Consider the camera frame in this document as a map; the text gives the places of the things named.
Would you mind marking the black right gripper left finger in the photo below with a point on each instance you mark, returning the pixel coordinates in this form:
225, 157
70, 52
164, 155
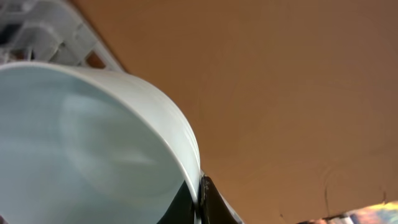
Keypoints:
181, 210

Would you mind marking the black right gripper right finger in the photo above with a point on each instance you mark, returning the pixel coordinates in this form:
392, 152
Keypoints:
212, 207

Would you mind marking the light blue bowl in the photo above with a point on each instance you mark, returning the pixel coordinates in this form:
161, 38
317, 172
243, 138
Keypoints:
80, 145

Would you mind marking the grey dishwasher rack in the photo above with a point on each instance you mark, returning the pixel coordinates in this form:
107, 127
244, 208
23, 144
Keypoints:
51, 31

